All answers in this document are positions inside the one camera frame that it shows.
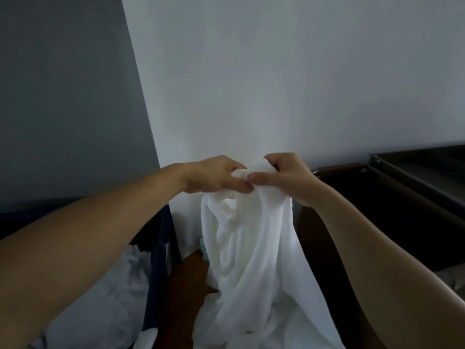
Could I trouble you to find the person's right forearm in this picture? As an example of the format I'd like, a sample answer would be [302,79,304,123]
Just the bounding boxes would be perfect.
[310,183,465,349]

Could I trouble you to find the white towel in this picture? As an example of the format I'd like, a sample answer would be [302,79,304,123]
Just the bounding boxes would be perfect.
[191,161,344,349]

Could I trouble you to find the navy laundry hamper white frame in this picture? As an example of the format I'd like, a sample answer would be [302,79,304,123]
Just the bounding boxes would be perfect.
[0,203,182,349]

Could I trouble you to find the grey door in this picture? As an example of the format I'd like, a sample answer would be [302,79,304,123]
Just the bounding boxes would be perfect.
[0,0,160,215]

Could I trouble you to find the white pillowcase black piping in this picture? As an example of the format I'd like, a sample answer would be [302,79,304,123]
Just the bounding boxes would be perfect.
[29,245,160,349]

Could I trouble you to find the round wooden side table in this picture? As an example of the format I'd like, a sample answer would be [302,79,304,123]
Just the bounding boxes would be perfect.
[163,250,222,349]

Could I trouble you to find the person's right hand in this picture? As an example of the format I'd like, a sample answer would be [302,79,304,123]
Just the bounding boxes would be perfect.
[247,152,326,210]

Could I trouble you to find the brown housekeeping cart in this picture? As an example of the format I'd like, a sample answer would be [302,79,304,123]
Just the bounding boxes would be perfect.
[296,143,465,349]

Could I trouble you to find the person's left hand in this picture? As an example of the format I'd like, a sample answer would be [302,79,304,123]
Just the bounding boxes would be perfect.
[181,154,255,196]

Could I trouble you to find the person's left forearm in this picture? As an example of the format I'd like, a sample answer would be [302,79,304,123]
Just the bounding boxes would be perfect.
[0,165,189,349]

